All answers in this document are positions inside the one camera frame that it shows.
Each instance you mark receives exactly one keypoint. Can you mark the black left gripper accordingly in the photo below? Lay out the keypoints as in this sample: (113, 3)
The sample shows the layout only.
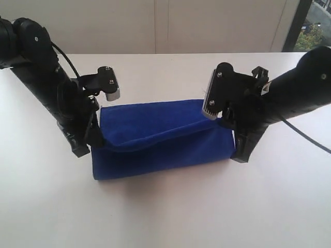
(79, 113)

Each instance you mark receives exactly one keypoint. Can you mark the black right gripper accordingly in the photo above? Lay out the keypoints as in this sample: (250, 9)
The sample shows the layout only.
(247, 119)

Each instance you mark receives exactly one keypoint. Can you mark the blue microfibre towel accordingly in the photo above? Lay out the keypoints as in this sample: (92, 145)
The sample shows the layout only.
(149, 137)

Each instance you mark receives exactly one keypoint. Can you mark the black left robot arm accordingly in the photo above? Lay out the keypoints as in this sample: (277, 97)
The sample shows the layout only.
(27, 50)

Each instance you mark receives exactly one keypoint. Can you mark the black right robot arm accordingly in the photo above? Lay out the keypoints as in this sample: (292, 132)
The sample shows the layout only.
(301, 90)

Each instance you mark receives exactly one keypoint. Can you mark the green tree outside window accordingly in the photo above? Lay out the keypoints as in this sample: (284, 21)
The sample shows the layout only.
(309, 38)

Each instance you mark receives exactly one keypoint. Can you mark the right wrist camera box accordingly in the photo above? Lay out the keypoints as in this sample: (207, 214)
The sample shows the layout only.
(222, 90)

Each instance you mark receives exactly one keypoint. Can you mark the black window frame post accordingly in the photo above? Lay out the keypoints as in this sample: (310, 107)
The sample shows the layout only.
(296, 25)

